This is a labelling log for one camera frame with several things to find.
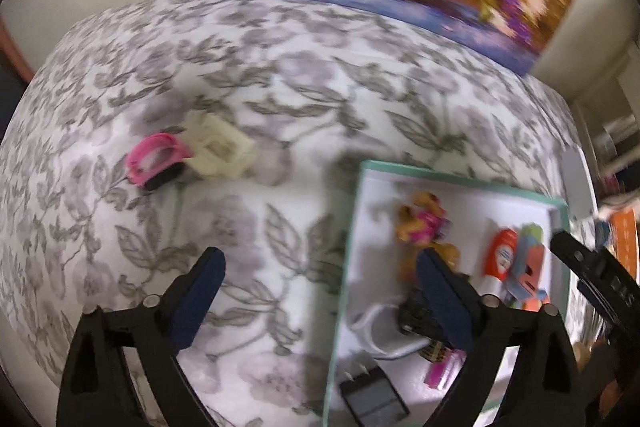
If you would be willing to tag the cream plastic clip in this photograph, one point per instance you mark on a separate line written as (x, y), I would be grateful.
(216, 148)

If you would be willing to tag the teal white box tray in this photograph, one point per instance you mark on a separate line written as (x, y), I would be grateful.
(377, 264)

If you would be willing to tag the red white glue bottle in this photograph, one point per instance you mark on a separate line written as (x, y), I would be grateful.
(498, 262)

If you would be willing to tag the floral grey white blanket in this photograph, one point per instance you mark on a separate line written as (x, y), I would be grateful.
(319, 89)

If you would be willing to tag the pink dog toy figure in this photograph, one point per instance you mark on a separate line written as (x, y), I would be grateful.
(424, 223)

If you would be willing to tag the black power adapter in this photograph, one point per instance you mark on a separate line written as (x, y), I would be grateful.
(372, 399)

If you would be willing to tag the white rectangular device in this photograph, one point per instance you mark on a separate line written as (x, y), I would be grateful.
(579, 193)

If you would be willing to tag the purple lighter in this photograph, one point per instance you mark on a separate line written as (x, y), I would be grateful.
(441, 374)

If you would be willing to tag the gold black patterned lighter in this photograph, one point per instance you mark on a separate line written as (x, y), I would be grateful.
(434, 352)

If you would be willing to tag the pink smart watch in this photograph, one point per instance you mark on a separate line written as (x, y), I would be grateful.
(157, 160)

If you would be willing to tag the black toy car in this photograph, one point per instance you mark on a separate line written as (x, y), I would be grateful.
(417, 311)

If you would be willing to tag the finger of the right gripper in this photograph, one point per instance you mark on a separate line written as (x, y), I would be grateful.
(581, 260)

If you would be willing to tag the blue pink block toy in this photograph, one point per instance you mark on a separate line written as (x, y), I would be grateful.
(529, 254)

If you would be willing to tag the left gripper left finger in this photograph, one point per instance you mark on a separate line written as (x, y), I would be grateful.
(96, 387)

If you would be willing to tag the blue orange block toy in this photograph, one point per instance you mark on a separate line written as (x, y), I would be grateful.
(524, 295)

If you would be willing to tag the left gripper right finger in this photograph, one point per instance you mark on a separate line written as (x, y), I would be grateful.
(543, 387)

